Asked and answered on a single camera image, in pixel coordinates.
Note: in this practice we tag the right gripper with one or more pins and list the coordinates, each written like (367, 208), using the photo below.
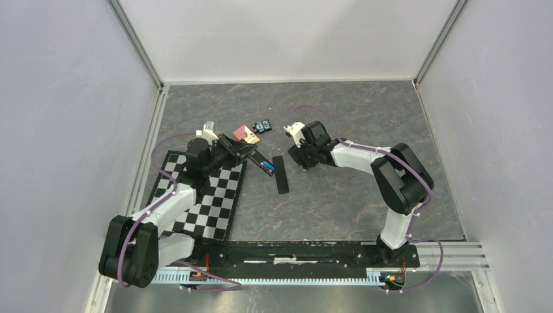
(298, 153)

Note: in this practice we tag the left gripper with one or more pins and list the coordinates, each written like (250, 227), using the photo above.
(237, 150)

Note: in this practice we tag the black remote control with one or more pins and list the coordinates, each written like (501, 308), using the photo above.
(258, 159)

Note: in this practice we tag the blue battery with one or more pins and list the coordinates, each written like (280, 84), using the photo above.
(268, 165)

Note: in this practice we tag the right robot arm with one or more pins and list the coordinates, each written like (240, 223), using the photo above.
(403, 181)

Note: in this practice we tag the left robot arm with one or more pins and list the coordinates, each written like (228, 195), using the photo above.
(134, 248)

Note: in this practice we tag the red yellow small box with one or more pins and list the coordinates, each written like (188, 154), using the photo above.
(244, 134)

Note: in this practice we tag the checkerboard calibration board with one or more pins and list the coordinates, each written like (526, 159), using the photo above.
(213, 218)

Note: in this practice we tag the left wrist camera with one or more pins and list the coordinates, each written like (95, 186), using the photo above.
(207, 133)

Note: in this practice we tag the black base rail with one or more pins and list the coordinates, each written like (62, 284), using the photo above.
(300, 259)

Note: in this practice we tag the white cable comb strip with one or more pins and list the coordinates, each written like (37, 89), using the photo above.
(186, 276)

